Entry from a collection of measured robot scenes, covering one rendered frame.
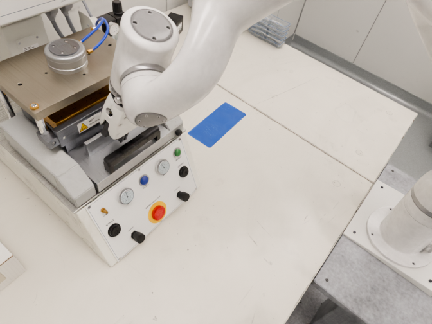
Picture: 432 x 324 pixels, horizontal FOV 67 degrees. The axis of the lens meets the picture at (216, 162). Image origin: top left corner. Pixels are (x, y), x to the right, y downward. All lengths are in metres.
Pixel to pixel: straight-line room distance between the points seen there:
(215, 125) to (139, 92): 0.71
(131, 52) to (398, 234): 0.80
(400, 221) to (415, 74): 2.15
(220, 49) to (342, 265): 0.70
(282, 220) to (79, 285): 0.55
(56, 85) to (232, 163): 0.57
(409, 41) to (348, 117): 1.64
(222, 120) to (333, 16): 2.06
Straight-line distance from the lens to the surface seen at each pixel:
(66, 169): 0.72
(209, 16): 0.45
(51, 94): 0.71
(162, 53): 0.49
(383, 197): 1.15
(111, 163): 0.71
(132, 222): 0.84
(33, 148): 0.77
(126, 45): 0.49
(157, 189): 0.85
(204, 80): 0.45
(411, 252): 1.05
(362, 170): 1.21
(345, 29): 3.07
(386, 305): 0.99
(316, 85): 1.48
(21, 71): 0.78
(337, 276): 0.96
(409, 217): 0.95
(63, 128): 0.72
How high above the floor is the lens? 1.55
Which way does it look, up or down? 50 degrees down
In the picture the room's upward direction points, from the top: 12 degrees clockwise
